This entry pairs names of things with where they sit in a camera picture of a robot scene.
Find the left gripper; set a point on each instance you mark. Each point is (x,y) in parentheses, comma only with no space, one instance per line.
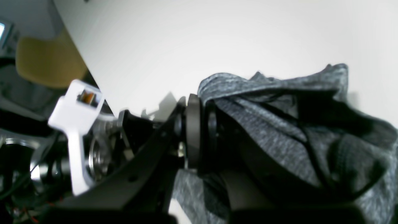
(89,148)

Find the grey long-sleeve T-shirt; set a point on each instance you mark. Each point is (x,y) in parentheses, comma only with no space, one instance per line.
(308,127)

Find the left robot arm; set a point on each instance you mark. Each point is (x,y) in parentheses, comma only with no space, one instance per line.
(20,204)

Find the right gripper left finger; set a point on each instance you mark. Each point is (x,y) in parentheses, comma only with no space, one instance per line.
(139,192)

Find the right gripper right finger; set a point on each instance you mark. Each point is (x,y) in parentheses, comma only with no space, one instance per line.
(260,190)

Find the yellow chair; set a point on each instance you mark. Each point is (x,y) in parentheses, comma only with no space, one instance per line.
(53,63)

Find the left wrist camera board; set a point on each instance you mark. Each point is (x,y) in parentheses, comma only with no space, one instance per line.
(89,97)

